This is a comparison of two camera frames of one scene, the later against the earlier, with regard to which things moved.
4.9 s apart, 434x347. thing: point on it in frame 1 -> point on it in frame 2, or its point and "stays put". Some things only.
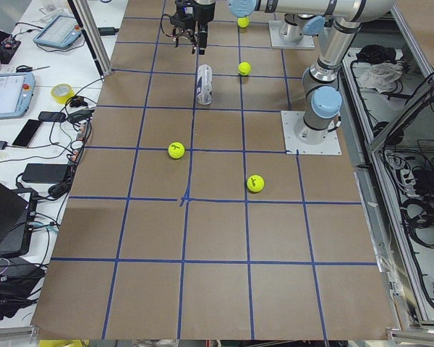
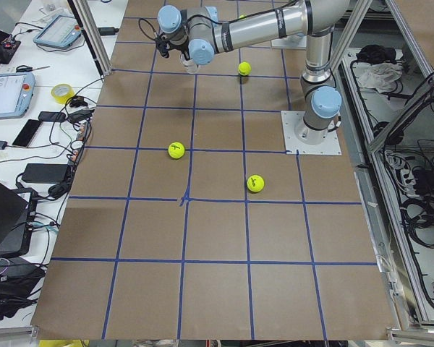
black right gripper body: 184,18 -> 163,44
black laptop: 10,214 stays put
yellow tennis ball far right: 255,183 stays put
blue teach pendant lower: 9,95 stays put
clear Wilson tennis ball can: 204,84 -> 190,64
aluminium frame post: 84,16 stays put
